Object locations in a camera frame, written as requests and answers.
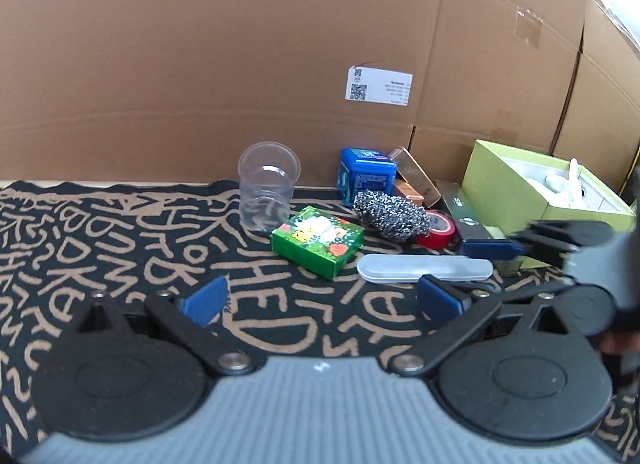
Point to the clear plastic case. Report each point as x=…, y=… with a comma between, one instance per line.
x=400, y=268

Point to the light green cardboard box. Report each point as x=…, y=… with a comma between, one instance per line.
x=500, y=179

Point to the steel wool scrubber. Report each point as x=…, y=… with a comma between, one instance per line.
x=390, y=216

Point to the large cardboard box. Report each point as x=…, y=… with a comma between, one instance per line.
x=200, y=69
x=605, y=94

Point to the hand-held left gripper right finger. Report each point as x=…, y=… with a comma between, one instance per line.
x=440, y=299

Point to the copper cosmetic box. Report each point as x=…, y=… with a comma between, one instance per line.
x=412, y=169
x=412, y=194

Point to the black glossy box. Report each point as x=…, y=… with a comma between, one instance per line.
x=460, y=209

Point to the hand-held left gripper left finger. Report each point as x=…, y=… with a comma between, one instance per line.
x=207, y=299

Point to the white shipping label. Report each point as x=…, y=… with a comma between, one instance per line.
x=379, y=86

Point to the clear plastic cup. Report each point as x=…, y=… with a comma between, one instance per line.
x=267, y=194

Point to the green fruit-print box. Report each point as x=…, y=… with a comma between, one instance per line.
x=320, y=239

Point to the red tape roll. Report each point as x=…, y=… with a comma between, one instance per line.
x=442, y=231

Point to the black tan lettered mat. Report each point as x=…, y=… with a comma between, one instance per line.
x=100, y=244

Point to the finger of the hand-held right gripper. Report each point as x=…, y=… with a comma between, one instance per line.
x=487, y=249
x=530, y=291

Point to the blue square tin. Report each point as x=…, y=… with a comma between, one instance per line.
x=365, y=179

